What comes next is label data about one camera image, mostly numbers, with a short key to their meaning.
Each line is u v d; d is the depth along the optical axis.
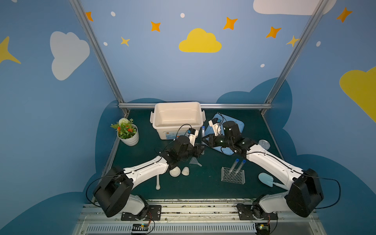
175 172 0.87
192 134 0.72
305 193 0.41
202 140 0.78
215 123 0.72
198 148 0.70
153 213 0.73
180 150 0.64
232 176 0.85
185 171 0.86
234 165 0.82
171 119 1.15
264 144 0.96
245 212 0.74
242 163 0.80
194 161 0.91
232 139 0.62
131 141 0.95
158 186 0.82
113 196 0.42
